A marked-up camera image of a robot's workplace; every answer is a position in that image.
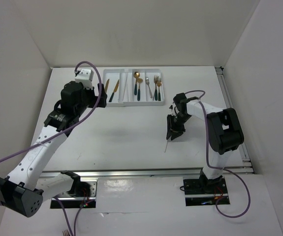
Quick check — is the aluminium rail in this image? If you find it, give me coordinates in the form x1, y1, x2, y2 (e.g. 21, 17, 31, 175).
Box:
215, 67, 254, 174
40, 167, 254, 178

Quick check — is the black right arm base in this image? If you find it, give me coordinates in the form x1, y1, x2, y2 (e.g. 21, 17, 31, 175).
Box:
180, 172, 228, 195

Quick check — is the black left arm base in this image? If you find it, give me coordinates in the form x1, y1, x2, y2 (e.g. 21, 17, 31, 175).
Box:
57, 178, 97, 200

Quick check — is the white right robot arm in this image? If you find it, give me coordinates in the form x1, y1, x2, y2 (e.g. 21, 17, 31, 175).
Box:
166, 93, 244, 194

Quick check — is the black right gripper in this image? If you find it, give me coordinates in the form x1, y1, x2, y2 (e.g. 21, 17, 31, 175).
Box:
166, 113, 192, 140

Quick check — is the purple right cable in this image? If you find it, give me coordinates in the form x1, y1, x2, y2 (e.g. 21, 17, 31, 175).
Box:
184, 90, 252, 218

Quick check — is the purple cable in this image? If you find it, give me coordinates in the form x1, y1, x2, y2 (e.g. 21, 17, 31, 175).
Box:
184, 90, 252, 218
0, 60, 103, 236

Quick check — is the gold fork bottom edge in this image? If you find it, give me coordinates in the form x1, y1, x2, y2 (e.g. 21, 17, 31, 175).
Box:
63, 230, 70, 236

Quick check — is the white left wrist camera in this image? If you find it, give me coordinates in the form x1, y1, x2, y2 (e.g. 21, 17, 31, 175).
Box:
75, 69, 94, 90

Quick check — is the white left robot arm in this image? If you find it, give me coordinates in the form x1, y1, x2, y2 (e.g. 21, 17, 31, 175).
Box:
0, 81, 107, 217

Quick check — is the aluminium rail right side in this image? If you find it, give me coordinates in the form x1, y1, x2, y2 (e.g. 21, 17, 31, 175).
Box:
215, 67, 254, 174

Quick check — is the gold spoon green handle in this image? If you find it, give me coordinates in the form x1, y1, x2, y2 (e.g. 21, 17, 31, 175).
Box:
137, 78, 143, 101
133, 71, 140, 95

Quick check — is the aluminium rail front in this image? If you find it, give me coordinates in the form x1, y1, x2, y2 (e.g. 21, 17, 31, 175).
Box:
40, 167, 254, 178

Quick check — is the white compartment cutlery tray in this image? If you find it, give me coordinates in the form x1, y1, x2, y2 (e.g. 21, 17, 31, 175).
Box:
103, 68, 165, 107

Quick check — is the gold fork green handle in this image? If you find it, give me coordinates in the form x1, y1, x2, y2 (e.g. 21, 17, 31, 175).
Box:
153, 75, 158, 101
157, 77, 162, 101

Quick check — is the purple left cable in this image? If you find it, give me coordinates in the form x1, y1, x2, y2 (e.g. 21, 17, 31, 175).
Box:
0, 60, 103, 236

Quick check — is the gold knife green handle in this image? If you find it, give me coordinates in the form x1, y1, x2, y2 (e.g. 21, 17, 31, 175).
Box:
104, 79, 110, 93
109, 80, 120, 103

